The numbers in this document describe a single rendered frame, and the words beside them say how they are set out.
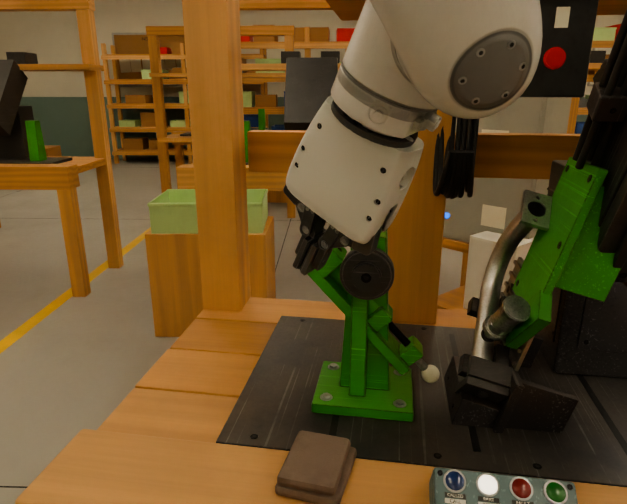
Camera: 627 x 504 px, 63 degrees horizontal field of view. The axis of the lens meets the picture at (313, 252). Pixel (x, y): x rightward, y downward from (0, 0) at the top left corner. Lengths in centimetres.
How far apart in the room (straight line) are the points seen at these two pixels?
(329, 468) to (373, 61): 47
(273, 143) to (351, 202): 73
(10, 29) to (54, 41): 87
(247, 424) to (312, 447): 13
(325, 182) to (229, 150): 66
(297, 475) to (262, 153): 73
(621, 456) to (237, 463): 51
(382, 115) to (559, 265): 40
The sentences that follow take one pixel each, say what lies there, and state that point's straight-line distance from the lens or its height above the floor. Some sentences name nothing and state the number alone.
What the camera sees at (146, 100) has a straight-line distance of 1066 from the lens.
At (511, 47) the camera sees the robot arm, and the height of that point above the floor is 138.
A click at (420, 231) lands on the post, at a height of 109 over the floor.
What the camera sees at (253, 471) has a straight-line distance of 71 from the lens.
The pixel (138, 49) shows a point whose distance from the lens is 1131.
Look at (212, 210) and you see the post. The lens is 112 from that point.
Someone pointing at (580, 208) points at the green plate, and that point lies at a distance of 71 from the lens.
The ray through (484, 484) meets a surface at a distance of 64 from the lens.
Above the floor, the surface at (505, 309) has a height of 109.
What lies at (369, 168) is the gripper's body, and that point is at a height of 130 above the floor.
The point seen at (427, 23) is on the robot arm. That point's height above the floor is 139.
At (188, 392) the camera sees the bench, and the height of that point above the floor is 88.
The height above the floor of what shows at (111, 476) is 90.
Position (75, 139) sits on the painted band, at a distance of 1193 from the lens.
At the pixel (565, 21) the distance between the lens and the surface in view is 96.
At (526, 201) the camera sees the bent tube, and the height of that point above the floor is 121.
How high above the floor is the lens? 136
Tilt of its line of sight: 18 degrees down
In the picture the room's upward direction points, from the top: straight up
